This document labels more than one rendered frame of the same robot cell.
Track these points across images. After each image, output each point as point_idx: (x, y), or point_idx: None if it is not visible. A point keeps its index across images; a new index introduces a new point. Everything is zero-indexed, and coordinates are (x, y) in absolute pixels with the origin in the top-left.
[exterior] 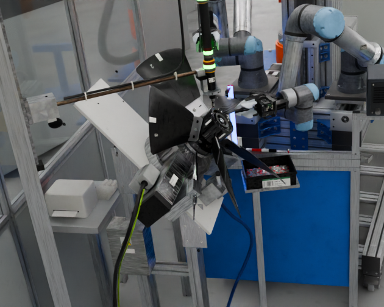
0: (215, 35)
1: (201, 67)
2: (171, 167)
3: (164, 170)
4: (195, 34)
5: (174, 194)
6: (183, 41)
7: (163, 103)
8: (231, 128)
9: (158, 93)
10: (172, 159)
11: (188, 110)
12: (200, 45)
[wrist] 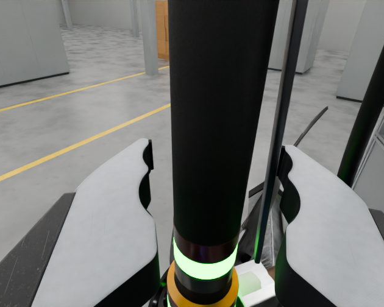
0: (131, 158)
1: (246, 304)
2: (267, 232)
3: (280, 240)
4: None
5: (250, 208)
6: (358, 114)
7: (295, 143)
8: (153, 299)
9: (310, 124)
10: (273, 252)
11: (253, 207)
12: (259, 222)
